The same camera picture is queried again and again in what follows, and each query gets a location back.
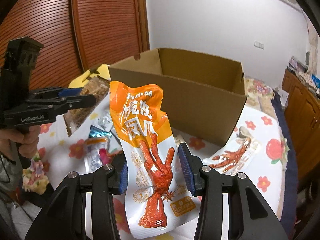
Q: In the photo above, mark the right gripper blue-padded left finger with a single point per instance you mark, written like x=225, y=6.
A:
x=64, y=215

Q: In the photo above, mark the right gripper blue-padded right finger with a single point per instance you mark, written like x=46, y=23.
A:
x=250, y=216

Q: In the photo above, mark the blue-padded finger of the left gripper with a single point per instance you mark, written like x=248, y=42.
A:
x=59, y=106
x=62, y=91

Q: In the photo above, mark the sesame bar clear packet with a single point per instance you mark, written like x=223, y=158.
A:
x=74, y=118

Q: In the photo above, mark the orange chicken feet snack bag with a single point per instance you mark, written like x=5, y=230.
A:
x=156, y=199

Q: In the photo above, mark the person's left hand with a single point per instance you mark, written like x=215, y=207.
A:
x=28, y=141

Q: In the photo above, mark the yellow pikachu plush toy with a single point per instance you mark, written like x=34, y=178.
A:
x=100, y=70

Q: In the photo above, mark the blue foil candy packet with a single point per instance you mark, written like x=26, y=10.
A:
x=96, y=132

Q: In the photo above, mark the orange clear jelly packet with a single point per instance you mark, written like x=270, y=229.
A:
x=95, y=144

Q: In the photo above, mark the brown louvered wooden wardrobe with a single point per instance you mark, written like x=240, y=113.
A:
x=77, y=34

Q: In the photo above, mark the floral beige bed quilt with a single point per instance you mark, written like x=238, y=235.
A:
x=259, y=96

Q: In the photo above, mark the brown cardboard box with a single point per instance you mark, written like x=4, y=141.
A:
x=203, y=94

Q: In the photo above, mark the wooden sideboard cabinet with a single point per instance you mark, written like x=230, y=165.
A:
x=302, y=118

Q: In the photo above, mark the beige patterned curtain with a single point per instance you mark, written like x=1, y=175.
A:
x=313, y=48

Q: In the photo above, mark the white wall socket plate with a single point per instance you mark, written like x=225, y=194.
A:
x=259, y=45

